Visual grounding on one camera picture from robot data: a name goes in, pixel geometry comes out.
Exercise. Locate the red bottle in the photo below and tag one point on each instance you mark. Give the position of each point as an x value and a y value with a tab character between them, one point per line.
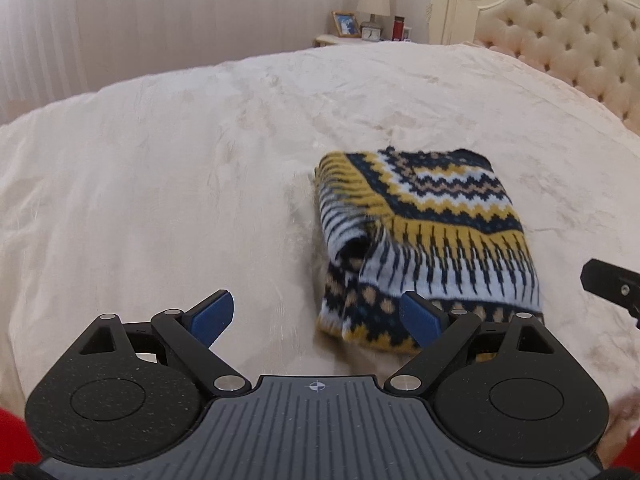
398	30

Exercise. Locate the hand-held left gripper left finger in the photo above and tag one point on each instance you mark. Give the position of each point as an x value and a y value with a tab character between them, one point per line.
215	315

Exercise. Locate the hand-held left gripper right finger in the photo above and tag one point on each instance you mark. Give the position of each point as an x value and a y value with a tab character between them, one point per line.
422	322

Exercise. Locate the white table lamp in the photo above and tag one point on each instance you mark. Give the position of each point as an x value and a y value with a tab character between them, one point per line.
373	0

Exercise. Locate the white plush bed blanket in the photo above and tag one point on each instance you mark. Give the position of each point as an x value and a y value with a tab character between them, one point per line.
150	185

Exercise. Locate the wooden photo frame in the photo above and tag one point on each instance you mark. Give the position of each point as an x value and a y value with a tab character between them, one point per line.
346	25

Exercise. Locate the cream nightstand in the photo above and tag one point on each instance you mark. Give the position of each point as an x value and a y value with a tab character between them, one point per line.
330	40

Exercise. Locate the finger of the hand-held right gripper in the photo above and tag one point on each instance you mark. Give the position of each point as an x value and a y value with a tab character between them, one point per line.
605	277

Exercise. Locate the small silver clock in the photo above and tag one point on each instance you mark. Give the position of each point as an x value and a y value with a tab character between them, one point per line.
371	34

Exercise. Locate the cream tufted headboard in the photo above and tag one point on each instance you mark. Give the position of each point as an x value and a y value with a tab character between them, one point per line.
565	20

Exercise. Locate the small white box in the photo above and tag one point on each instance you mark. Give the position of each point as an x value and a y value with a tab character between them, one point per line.
407	34

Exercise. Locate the navy yellow patterned knit sweater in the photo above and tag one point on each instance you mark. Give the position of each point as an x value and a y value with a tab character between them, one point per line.
440	210

